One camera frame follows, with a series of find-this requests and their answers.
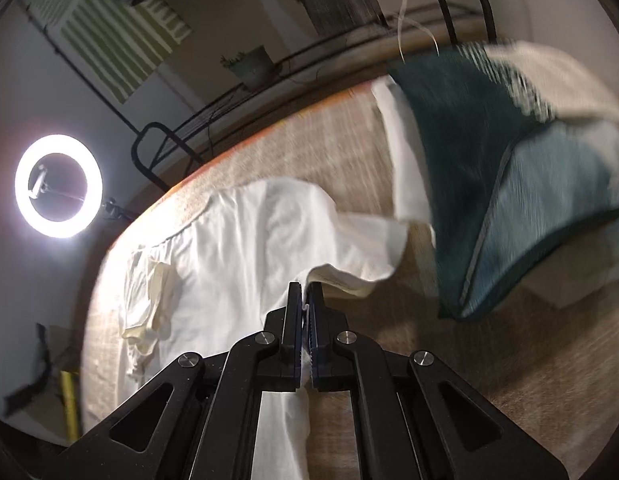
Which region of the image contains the phone holder clamp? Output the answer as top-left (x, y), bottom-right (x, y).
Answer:
top-left (29, 164), bottom-right (48, 199)

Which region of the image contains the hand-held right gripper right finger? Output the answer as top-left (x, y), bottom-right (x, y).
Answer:
top-left (307, 282), bottom-right (570, 480)

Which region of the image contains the green striped wall hanging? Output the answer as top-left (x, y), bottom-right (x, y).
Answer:
top-left (26, 0), bottom-right (192, 106)

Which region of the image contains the potted plant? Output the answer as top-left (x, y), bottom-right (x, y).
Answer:
top-left (220, 45), bottom-right (275, 89)

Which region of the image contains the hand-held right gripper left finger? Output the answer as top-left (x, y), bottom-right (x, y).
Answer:
top-left (54, 282), bottom-right (305, 480)

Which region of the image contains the white lamp cable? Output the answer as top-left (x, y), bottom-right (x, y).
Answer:
top-left (395, 0), bottom-right (440, 67)

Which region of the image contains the white ring light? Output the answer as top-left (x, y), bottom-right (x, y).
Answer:
top-left (15, 132), bottom-right (104, 238)

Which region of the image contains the pale folded garment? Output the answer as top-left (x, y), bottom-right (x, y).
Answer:
top-left (372, 77), bottom-right (437, 248)

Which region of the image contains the black metal clothes rack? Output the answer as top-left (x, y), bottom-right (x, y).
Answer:
top-left (132, 0), bottom-right (496, 192)

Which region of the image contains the white shirt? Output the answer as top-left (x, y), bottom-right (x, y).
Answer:
top-left (116, 177), bottom-right (410, 480)

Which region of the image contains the black light tripod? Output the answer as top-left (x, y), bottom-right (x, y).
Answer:
top-left (102, 199), bottom-right (136, 222)

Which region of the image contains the beige checked blanket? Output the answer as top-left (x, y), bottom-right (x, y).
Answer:
top-left (82, 82), bottom-right (619, 480)

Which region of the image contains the dark green colour-block garment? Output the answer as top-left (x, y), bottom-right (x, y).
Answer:
top-left (387, 40), bottom-right (619, 322)

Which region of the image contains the yellow plastic object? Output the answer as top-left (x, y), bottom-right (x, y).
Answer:
top-left (59, 370), bottom-right (83, 445)

